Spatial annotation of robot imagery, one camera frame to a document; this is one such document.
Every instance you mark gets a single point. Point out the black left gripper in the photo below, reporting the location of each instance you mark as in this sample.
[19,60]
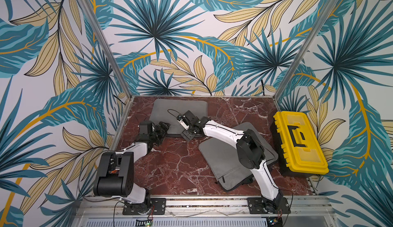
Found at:
[161,131]

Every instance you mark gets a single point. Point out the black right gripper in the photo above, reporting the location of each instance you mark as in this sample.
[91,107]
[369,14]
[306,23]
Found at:
[190,129]

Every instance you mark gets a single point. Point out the grey zippered laptop bag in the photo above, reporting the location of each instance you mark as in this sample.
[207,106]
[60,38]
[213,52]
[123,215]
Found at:
[166,110]

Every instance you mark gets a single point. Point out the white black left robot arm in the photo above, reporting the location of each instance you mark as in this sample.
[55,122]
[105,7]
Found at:
[115,174]

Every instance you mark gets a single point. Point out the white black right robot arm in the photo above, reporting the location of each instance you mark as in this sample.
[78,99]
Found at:
[250,151]

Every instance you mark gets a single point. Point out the yellow black toolbox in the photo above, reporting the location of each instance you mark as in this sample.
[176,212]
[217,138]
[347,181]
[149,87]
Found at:
[300,154]

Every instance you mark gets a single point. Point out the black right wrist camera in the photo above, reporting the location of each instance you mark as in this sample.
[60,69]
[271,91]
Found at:
[183,121]

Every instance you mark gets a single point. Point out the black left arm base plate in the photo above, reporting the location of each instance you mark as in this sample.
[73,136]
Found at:
[154,206]

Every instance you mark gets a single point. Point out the aluminium front rail frame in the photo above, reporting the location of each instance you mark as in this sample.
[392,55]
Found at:
[207,211]

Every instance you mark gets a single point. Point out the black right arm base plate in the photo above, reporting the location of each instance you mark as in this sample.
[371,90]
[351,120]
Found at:
[261,205]

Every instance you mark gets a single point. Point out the aluminium corner post left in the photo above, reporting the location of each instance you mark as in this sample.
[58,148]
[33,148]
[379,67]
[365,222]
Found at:
[92,19]

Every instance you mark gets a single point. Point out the aluminium corner post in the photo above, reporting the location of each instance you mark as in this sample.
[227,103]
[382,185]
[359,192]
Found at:
[92,19]
[325,13]

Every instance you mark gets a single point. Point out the aluminium corner post right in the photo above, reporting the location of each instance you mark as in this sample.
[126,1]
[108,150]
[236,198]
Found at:
[325,13]

